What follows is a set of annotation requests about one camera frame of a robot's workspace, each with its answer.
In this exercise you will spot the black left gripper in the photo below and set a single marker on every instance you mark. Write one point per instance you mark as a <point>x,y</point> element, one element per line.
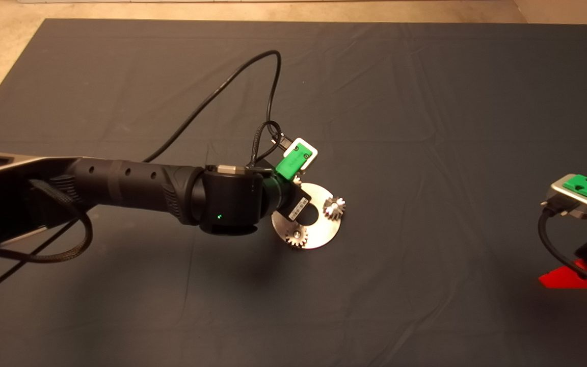
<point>297,201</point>

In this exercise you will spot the steel planetary gear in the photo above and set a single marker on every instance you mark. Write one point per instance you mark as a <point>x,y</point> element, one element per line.
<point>334,207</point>
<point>296,236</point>
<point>297,180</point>

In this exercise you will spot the round metal carrier plate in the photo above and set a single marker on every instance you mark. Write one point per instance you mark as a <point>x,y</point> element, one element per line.
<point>324,232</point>

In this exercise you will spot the dark grey table cloth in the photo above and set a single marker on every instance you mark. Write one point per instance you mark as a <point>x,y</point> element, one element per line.
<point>426,102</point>

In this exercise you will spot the green left camera mount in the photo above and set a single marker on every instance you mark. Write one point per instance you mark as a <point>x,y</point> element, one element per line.
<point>290,163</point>

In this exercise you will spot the silver left camera box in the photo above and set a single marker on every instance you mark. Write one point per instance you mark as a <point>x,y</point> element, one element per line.
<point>314,153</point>

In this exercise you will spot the silver camera box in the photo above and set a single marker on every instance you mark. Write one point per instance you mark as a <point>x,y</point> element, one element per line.
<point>314,153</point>
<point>571,201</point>

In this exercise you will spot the silver right camera box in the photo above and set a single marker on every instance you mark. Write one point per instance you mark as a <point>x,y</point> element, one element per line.
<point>571,201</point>

